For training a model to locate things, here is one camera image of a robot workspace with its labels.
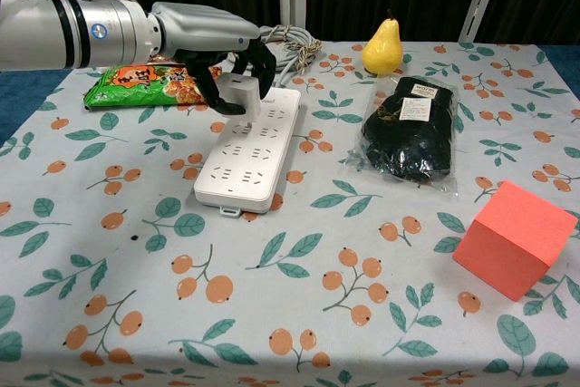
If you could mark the yellow pear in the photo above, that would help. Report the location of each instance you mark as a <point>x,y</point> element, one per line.
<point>383,51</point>

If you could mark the white power strip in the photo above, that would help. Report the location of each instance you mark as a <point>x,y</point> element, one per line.
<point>249,165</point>

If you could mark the black gloves in plastic bag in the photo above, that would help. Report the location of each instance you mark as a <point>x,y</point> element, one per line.
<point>408,133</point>

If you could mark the floral tablecloth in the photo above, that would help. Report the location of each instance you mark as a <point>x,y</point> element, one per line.
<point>290,269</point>

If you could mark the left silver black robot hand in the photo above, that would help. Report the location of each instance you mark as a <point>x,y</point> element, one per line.
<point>199,26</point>

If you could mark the orange foam cube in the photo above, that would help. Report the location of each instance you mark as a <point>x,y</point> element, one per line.
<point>512,242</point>

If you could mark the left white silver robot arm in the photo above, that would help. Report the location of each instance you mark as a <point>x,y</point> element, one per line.
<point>68,33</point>

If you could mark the green snack bag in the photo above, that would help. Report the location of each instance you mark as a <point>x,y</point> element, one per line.
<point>136,85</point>

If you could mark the white charger adapter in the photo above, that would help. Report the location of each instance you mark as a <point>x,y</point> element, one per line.
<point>242,92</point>

